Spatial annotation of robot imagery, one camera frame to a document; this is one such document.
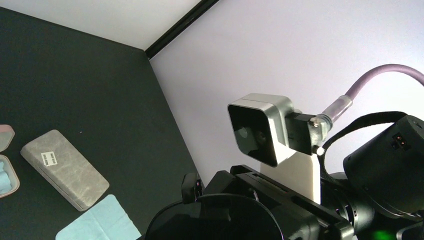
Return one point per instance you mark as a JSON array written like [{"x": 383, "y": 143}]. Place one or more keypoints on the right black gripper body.
[{"x": 242, "y": 204}]

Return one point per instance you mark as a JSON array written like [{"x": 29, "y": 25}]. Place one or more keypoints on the grey glasses case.
[{"x": 54, "y": 157}]

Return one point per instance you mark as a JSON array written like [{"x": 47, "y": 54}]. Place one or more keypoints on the pink glasses case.
[{"x": 6, "y": 136}]

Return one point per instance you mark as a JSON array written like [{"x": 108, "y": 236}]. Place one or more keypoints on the light blue cloth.
[
  {"x": 107, "y": 220},
  {"x": 5, "y": 183}
]

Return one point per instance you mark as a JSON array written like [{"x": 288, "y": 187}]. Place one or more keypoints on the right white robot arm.
[{"x": 378, "y": 196}]

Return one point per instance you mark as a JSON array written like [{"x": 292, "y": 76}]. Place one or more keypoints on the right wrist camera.
[{"x": 286, "y": 142}]

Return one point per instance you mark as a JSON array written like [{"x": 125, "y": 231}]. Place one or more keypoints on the black aluminium frame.
[{"x": 180, "y": 26}]

